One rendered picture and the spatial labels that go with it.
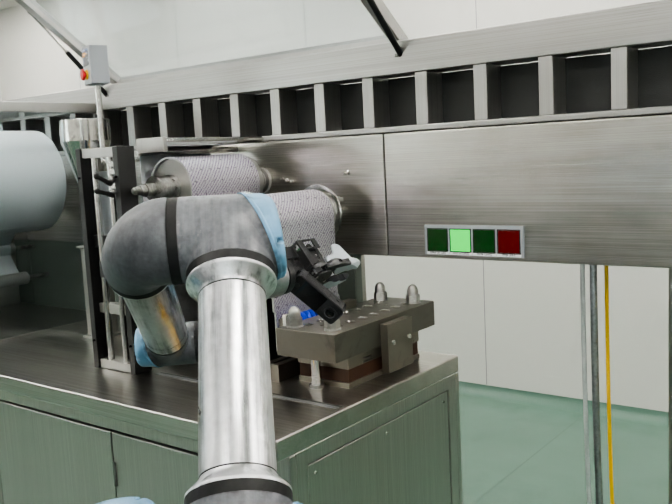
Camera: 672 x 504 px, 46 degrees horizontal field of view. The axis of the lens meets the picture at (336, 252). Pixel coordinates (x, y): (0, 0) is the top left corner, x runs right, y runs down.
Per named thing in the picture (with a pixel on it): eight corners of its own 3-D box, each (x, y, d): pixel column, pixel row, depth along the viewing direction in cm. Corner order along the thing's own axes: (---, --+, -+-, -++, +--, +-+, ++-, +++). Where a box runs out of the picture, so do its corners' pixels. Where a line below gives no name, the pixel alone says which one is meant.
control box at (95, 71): (78, 86, 211) (75, 47, 209) (103, 86, 214) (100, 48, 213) (85, 83, 205) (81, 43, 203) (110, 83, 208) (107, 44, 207)
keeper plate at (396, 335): (382, 372, 176) (379, 323, 175) (406, 361, 184) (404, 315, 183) (391, 373, 175) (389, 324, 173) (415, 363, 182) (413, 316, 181)
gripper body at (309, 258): (317, 236, 156) (274, 242, 147) (340, 271, 153) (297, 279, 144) (297, 260, 160) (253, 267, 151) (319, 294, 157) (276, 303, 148)
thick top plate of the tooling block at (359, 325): (277, 355, 172) (275, 327, 171) (380, 319, 204) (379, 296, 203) (335, 363, 162) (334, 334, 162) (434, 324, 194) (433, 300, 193)
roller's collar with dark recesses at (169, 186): (145, 203, 190) (143, 176, 189) (164, 201, 195) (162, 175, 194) (163, 203, 186) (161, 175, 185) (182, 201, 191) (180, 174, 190)
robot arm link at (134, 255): (73, 267, 96) (140, 384, 140) (165, 261, 97) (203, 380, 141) (78, 185, 101) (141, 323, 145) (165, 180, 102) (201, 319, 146)
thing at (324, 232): (272, 312, 177) (267, 229, 175) (336, 294, 195) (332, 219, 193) (274, 312, 176) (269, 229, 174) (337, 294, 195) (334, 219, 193)
